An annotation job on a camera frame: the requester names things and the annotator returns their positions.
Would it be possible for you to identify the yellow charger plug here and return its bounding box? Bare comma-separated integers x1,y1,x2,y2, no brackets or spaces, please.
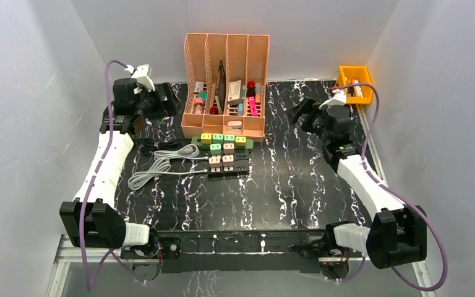
200,133,213,145
234,136,247,147

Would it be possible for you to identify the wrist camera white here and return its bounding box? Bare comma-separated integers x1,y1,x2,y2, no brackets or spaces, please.
125,64,155,92
319,86,347,110

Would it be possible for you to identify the black power strip front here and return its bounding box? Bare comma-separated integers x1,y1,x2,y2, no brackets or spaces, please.
208,160,250,178

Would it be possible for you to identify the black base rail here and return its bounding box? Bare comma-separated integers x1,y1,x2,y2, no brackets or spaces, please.
121,229,363,275

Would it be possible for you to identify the white box in organizer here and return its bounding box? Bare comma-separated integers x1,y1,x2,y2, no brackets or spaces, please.
227,80,242,106

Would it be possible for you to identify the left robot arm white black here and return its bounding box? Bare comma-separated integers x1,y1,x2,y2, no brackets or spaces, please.
59,78,179,257

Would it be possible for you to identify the pink charger plug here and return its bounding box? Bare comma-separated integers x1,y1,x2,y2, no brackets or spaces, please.
223,143,235,155

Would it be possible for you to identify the purple cable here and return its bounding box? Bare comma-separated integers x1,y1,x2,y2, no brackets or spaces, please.
78,59,146,292
340,82,448,292

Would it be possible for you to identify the green white charger plug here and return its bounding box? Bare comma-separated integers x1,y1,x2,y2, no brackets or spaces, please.
210,144,223,156

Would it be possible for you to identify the pink white charger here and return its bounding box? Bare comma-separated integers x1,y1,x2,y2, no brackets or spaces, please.
208,155,222,173

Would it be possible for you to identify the orange desk file organizer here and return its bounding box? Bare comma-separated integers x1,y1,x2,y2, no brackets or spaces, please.
181,33,270,142

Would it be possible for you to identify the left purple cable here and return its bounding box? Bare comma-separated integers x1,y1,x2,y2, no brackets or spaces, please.
78,59,146,292

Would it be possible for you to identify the white coiled cord lower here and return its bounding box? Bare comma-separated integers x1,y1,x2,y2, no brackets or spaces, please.
127,158,209,191

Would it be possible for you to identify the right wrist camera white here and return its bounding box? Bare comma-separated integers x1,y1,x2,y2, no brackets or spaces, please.
319,86,347,110

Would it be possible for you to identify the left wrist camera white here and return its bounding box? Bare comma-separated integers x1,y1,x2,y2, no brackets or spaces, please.
125,64,155,92

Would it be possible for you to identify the black tablet in organizer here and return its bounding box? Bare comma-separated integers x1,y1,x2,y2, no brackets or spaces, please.
215,60,226,115

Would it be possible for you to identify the green power strip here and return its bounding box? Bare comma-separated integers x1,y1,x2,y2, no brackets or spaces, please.
190,133,254,150

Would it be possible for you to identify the white coiled cord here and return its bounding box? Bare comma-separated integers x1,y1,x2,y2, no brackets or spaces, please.
153,144,210,161
127,158,209,191

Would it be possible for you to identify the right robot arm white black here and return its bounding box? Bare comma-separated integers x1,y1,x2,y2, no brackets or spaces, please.
286,98,427,269

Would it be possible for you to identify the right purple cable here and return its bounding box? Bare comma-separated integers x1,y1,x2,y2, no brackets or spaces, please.
340,82,448,292

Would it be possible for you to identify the black power strip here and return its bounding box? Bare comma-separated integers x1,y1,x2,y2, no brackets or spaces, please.
208,160,250,178
208,148,250,161

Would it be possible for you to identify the white coiled cord upper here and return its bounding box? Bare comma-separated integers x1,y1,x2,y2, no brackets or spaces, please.
153,144,210,161

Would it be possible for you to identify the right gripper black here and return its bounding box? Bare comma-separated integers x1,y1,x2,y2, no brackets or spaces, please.
285,97,331,144

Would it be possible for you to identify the yellow storage bin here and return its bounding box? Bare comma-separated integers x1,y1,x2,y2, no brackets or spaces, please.
336,66,374,105

